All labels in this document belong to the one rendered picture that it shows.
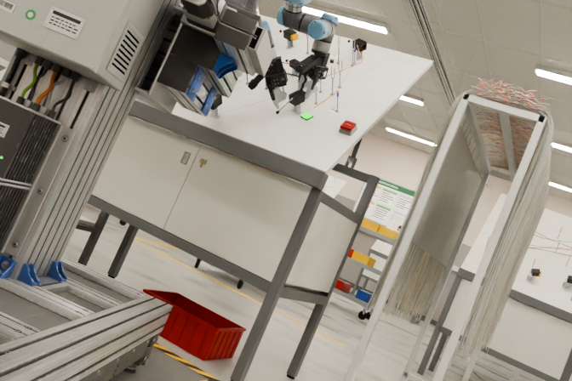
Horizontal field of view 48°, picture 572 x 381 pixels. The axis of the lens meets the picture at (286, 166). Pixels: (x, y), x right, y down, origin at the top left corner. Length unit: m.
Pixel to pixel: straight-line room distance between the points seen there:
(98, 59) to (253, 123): 1.31
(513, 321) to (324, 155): 2.96
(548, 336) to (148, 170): 3.34
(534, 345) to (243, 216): 3.10
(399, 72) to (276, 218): 1.00
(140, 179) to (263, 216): 0.62
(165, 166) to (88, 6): 1.37
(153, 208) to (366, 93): 1.06
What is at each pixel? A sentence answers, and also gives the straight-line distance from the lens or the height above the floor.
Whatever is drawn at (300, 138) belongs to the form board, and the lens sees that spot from 2.63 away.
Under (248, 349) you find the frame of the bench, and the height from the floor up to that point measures 0.14.
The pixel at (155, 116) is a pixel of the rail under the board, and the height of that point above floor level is 0.83.
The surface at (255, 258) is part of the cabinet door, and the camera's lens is 2.53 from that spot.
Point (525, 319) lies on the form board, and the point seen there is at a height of 0.70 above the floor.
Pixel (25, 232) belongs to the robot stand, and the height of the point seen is 0.34.
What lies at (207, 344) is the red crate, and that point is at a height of 0.07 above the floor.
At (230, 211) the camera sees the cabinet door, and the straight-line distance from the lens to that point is 2.61.
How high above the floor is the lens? 0.62
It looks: 5 degrees up
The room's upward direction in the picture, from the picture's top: 24 degrees clockwise
